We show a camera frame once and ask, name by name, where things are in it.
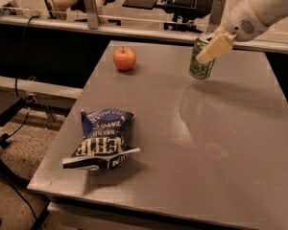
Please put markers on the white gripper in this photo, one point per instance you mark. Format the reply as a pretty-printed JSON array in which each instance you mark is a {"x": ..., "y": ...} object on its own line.
[{"x": 241, "y": 25}]

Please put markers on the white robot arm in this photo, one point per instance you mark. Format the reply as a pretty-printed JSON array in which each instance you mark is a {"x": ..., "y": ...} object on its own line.
[{"x": 278, "y": 10}]

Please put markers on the blue chip bag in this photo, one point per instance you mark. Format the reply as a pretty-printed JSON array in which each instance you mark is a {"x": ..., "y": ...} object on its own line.
[{"x": 103, "y": 145}]

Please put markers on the red apple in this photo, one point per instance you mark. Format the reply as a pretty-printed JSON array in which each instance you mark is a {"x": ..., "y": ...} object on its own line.
[{"x": 124, "y": 58}]

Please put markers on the grey metal bracket right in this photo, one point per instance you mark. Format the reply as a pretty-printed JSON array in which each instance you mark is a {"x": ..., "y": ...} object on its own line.
[{"x": 216, "y": 15}]

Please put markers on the grey metal bracket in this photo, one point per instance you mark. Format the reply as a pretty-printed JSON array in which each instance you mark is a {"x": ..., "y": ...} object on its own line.
[
  {"x": 216, "y": 15},
  {"x": 91, "y": 14}
]

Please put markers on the grey metal bracket left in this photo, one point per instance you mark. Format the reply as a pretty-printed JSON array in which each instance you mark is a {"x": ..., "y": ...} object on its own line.
[{"x": 91, "y": 14}]

